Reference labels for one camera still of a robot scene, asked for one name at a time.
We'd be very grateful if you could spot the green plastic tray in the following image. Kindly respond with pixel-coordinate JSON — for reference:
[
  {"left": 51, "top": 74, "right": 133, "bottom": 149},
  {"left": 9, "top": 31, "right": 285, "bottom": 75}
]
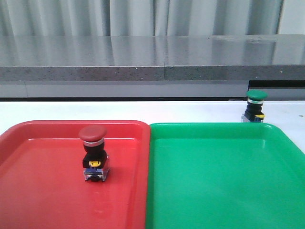
[{"left": 145, "top": 123, "right": 305, "bottom": 229}]

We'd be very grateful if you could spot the green mushroom push button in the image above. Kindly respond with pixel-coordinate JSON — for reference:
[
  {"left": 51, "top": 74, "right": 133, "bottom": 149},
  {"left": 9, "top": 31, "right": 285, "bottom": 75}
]
[{"left": 241, "top": 90, "right": 267, "bottom": 123}]

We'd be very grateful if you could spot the grey pleated curtain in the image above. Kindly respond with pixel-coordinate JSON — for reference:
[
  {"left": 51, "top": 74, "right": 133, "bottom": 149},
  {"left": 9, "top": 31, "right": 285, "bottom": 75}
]
[{"left": 0, "top": 0, "right": 283, "bottom": 36}]

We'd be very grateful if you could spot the grey stone counter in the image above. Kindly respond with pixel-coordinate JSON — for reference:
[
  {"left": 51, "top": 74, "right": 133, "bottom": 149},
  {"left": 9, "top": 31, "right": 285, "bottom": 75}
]
[{"left": 0, "top": 35, "right": 305, "bottom": 100}]

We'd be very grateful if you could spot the red mushroom push button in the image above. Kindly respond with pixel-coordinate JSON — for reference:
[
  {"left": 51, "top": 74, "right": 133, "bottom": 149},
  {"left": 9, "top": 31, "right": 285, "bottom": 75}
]
[{"left": 79, "top": 125, "right": 110, "bottom": 182}]

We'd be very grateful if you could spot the red plastic tray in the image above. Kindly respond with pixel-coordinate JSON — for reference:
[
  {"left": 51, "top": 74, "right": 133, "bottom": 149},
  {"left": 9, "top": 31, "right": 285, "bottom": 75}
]
[{"left": 0, "top": 120, "right": 151, "bottom": 229}]

